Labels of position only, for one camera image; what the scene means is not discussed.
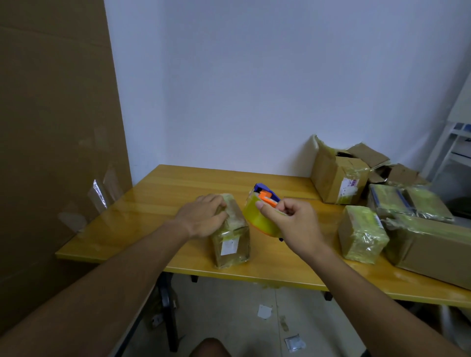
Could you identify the small box with 031 label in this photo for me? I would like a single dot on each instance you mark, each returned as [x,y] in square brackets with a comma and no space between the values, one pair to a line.
[362,235]

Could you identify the person's left forearm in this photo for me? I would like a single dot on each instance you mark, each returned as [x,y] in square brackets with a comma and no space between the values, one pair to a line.
[92,294]

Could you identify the orange dispenser with yellow tape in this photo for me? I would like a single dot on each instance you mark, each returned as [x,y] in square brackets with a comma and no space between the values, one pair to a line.
[257,219]

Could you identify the person's right hand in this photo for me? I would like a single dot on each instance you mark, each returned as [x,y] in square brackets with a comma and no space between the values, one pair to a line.
[301,228]

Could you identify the taped box with blue stripe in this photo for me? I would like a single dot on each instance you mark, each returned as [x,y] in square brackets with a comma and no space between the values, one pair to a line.
[386,198]

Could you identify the black metal table leg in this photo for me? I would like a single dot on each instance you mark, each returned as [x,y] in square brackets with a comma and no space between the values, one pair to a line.
[171,316]
[328,296]

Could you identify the person's left hand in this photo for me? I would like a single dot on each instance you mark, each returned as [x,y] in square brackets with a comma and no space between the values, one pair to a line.
[200,217]

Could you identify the white paper scrap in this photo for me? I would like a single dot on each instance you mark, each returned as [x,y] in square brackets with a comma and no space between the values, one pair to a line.
[264,312]

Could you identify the person's right forearm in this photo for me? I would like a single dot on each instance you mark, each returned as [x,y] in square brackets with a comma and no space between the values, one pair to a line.
[386,312]

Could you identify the row of cardboard boxes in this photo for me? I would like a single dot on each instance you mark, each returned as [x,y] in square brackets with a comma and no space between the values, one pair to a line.
[331,176]

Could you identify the white metal shelf rack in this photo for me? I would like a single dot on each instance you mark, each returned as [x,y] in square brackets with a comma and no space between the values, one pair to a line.
[447,147]

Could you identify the large brown cardboard sheet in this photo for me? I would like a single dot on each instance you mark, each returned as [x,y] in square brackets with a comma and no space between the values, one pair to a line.
[55,147]

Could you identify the silver foil packet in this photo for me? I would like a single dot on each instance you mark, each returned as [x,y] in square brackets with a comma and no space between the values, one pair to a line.
[295,344]

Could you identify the person's left leg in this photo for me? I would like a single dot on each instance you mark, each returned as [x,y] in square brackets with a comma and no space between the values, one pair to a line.
[209,349]

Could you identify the black bag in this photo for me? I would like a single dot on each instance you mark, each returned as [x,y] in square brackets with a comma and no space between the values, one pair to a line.
[461,207]

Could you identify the white box blue stripe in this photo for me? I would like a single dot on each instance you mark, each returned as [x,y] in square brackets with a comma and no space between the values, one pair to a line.
[464,128]

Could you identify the taped box with label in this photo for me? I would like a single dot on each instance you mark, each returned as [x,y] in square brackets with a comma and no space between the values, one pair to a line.
[230,250]

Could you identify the yellow wooden table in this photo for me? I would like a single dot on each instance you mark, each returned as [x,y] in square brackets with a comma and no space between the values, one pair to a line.
[147,213]

